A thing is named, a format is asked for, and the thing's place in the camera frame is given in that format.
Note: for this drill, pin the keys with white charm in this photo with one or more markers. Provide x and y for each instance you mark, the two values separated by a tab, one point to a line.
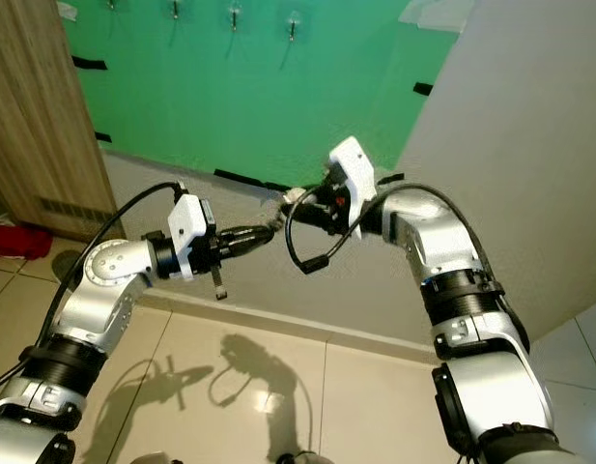
290	195

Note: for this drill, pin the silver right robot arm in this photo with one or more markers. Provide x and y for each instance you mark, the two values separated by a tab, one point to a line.
442	242

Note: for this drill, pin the clear adhesive metal hook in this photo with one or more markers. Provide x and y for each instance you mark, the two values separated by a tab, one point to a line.
293	25
174	8
233	14
112	4

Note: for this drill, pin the long black tape strip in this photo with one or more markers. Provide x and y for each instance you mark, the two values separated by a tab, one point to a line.
235	177

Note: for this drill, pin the green backdrop sheet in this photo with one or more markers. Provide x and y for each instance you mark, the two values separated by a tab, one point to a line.
240	97

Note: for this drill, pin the grey slipper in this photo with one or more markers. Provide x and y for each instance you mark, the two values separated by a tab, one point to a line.
64	269

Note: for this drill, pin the red cloth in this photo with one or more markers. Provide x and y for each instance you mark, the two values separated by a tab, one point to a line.
17	242

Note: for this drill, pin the white plastic sheet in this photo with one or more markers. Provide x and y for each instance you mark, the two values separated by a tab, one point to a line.
433	12

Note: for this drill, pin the wooden door with vent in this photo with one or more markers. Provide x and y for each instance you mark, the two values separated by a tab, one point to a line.
37	116

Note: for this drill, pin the white tape piece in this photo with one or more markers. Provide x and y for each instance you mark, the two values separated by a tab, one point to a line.
64	12

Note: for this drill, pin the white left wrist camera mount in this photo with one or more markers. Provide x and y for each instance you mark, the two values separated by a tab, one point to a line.
191	227

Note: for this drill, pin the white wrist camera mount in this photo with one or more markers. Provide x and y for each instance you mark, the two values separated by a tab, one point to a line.
191	227
351	166

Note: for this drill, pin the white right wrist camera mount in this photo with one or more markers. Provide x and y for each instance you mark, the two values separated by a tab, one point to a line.
351	166

